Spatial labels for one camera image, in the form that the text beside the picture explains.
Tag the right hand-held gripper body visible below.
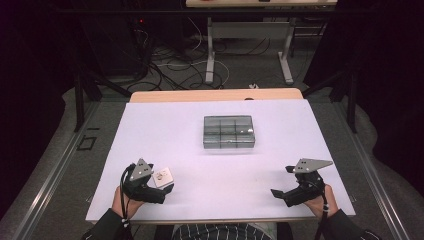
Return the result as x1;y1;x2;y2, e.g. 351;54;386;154
283;158;334;208

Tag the black computer tower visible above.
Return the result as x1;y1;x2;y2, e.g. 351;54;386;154
83;15;149;78

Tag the white metal frame desk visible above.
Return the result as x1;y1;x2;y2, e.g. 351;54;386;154
185;0;338;85

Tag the person's right hand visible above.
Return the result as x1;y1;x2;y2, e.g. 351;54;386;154
303;184;340;220

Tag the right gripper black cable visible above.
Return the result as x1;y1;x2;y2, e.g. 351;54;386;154
312;181;331;240

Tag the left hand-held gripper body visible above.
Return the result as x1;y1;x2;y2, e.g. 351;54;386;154
121;158;167;205

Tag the person's striped clothing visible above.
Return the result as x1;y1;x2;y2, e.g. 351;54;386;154
171;222;274;240

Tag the person's left hand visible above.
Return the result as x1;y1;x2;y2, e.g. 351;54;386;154
111;185;145;220

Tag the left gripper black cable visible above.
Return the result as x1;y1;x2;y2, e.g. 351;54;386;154
119;164;132;240

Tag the tangle of black floor cables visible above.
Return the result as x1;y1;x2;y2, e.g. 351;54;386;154
133;28;273;92

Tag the black metal stand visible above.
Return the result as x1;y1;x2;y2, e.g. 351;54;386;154
301;65;360;134
73;66;133;133

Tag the small white card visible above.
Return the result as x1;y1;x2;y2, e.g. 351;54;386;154
152;167;175;189

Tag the white floor cable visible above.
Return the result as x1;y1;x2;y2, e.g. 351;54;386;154
155;16;231;88

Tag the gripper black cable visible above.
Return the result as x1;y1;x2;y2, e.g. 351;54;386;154
312;181;331;240
119;164;132;240

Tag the clear grey compartment box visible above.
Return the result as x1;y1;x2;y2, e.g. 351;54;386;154
202;115;256;150

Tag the aluminium floor rail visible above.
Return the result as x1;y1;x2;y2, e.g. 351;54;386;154
12;101;101;240
334;101;412;240

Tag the light wooden table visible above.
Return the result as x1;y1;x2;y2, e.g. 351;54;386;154
129;87;304;104

